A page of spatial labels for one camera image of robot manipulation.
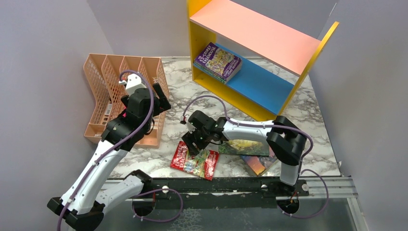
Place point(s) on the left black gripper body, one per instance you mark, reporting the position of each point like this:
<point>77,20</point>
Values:
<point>158,109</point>

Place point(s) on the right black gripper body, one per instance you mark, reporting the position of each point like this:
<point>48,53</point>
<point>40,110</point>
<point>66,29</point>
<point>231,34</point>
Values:
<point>204,132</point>

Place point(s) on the red 13-storey treehouse book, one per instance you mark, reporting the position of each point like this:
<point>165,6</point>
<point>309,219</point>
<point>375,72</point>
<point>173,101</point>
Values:
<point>202,165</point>

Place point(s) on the dark green Alice book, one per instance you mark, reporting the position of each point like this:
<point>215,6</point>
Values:
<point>244,147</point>

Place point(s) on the green 104-storey treehouse book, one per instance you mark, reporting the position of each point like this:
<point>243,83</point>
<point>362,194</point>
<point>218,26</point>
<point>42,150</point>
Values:
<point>207,74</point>

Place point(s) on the purple 52-storey treehouse book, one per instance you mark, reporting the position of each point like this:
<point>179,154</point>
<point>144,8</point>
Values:
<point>218,63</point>

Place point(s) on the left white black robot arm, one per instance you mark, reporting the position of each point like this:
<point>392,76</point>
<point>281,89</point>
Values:
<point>84,205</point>

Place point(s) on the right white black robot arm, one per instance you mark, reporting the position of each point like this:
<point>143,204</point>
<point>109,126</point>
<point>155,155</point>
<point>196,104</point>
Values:
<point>285,139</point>

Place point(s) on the Jane Eyre book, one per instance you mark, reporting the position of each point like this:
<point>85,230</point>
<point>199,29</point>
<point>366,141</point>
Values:
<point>259,165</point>

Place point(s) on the orange plastic file organizer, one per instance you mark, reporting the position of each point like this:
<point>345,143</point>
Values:
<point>102,72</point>

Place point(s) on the yellow pink blue bookshelf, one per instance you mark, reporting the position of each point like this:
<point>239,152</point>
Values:
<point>282,56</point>

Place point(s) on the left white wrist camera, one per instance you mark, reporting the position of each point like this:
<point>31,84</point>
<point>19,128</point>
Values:
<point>132,83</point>

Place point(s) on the black mounting rail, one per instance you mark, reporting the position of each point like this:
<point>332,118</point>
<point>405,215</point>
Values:
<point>218,193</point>

